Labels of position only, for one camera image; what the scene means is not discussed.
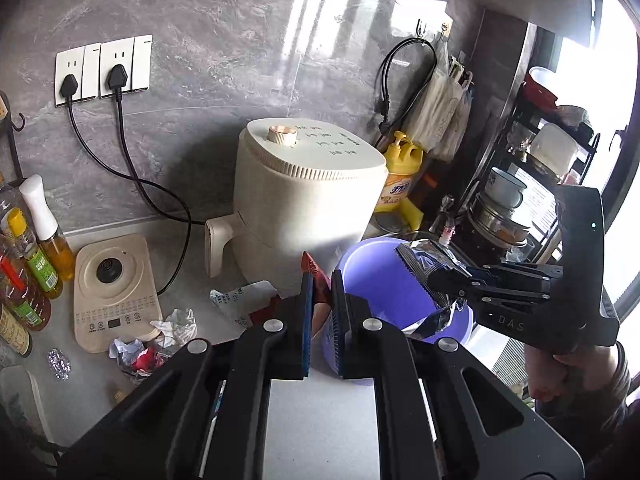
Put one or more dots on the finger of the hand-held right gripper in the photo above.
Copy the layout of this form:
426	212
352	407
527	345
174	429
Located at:
500	310
520	271

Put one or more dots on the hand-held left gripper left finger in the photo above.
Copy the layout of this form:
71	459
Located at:
305	312

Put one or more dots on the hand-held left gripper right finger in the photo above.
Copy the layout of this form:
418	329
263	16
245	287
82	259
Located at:
340	322

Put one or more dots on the red snack wrapper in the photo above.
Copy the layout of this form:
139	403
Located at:
312	264

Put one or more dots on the purple plastic bucket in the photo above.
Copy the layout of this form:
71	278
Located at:
375	280

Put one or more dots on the white medicine box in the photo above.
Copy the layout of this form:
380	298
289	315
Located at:
245	295

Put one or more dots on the silver foil snack bag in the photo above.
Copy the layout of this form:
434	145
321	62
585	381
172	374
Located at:
425	257

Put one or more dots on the person's right hand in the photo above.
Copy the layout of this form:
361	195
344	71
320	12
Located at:
547	377

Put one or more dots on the steel pot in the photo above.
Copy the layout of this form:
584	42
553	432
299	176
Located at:
492	217

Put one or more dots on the small red-capped bottle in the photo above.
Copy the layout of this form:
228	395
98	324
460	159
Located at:
446	232

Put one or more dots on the white enamel mug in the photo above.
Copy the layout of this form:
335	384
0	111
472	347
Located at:
502	187

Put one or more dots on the cream air fryer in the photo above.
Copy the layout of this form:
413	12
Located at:
300	200

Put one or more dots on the metal lid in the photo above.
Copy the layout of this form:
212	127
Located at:
390	221

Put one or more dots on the white pot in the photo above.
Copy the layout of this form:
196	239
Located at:
552	147

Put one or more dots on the crumpled white tissue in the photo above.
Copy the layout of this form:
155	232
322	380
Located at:
177	327

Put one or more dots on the black shelf rack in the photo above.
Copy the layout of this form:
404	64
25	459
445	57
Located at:
510	125

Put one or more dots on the yellow detergent bottle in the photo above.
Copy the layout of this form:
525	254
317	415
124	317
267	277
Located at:
400	175

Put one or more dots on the grey bowl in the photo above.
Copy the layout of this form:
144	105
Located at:
572	115

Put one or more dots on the crumpled red wrapper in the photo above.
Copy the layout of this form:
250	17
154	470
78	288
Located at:
147	361

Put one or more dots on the hanging plastic bags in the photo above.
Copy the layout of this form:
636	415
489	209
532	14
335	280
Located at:
440	110

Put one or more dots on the red pot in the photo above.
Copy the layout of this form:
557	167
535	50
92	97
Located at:
540	91

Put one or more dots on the crumpled white paper wrapper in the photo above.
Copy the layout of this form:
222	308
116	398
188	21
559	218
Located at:
125	349

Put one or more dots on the cream kettle base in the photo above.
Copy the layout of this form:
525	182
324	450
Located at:
120	300

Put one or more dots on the crumpled foil ball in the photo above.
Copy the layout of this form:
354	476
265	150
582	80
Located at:
59	364

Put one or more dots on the white-capped oil spray bottle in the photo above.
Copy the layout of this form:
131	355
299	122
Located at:
50	250

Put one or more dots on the yellow-capped green-label bottle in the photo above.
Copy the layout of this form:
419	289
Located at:
40	270

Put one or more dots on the red-capped oil bottle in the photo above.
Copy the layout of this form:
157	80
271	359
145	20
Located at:
25	307

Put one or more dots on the dark sauce bottle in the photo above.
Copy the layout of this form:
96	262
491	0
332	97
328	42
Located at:
12	332

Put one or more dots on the white plastic container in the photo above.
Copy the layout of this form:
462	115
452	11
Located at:
25	400

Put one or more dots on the black power plug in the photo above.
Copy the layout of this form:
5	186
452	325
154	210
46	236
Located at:
116	77
69	86

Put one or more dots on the wall hook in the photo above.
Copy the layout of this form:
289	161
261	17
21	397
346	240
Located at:
446	25
422	26

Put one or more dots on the white wall switch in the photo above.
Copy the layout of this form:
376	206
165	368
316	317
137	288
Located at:
142	60
92	70

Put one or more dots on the white wall socket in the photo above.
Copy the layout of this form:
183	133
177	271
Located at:
117	55
70	62

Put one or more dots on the black wall rack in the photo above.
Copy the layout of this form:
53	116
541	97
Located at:
15	160

